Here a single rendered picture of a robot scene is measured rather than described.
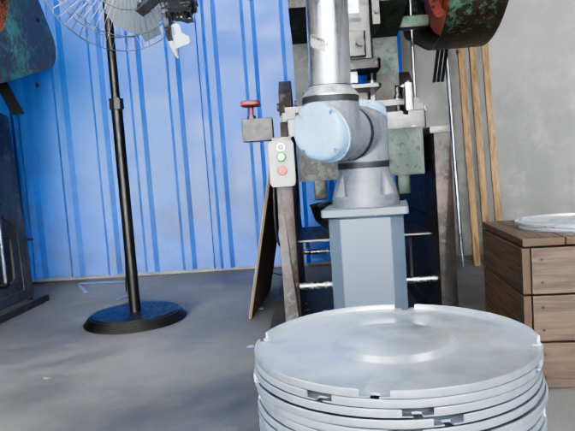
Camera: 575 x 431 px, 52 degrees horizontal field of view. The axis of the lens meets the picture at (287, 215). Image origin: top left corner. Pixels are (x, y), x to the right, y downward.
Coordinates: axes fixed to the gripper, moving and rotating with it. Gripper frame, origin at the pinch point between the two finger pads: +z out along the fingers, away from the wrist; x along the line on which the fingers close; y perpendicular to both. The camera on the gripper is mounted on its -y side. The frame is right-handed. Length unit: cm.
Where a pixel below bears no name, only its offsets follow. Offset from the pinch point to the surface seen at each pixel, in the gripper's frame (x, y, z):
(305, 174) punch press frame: -19, 32, 39
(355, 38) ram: 25, 47, 23
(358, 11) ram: 34, 48, 20
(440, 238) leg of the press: -34, 73, 52
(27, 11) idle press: 65, -92, 32
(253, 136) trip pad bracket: -12.0, 16.8, 28.2
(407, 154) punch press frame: -12, 63, 39
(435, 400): -116, 64, -56
